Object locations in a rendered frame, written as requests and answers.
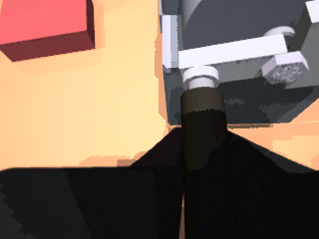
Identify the red rectangular block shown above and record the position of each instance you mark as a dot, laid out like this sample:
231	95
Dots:
31	29

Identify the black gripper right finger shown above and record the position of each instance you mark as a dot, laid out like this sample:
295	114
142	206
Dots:
276	197

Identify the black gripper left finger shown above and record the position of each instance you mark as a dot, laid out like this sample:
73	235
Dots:
140	201

